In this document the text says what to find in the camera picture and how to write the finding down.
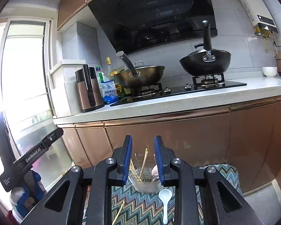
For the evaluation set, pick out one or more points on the right gripper blue black right finger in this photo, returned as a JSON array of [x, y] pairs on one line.
[[221, 202]]

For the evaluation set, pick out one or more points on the right gripper blue black left finger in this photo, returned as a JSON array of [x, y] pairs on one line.
[[64, 203]]

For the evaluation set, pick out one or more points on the white ceramic spoon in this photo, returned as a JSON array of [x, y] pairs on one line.
[[165, 196], [154, 171]]

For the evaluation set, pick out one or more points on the wooden chopstick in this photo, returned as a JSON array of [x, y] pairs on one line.
[[117, 215], [144, 162], [135, 175]]

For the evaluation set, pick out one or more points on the blue gloved hand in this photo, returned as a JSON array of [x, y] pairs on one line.
[[24, 197]]

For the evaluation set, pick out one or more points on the zigzag patterned cloth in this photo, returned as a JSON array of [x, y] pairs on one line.
[[143, 208]]

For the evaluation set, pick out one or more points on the copper electric kettle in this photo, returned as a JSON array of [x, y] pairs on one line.
[[88, 89]]

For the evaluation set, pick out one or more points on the blue white salt bag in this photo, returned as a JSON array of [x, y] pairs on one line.
[[109, 92]]

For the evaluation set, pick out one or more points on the dark oil bottle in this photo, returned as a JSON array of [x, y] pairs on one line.
[[121, 90]]

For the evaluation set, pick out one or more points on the copper lower cabinets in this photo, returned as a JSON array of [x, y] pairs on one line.
[[245, 135]]

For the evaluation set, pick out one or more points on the white storage box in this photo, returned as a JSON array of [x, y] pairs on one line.
[[63, 89]]

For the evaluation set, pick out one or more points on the black gas stove top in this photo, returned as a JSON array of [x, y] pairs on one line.
[[198, 84]]

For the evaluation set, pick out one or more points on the green cap bottle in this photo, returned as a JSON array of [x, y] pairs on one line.
[[99, 78]]

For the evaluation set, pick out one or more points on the yellow cap clear bottle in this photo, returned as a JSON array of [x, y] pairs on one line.
[[110, 71]]

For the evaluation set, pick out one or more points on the black wok with lid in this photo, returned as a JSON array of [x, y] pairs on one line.
[[207, 61]]

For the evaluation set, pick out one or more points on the white bowl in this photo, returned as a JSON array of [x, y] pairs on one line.
[[270, 71]]

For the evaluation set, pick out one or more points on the black range hood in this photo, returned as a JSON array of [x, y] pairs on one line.
[[134, 25]]

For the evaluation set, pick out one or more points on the white gas water heater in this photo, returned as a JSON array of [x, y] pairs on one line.
[[260, 16]]

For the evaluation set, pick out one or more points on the wire utensil holder basket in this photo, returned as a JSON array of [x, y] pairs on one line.
[[149, 184]]

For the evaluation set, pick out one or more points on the bronze wok with handle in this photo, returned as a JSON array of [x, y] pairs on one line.
[[137, 77]]

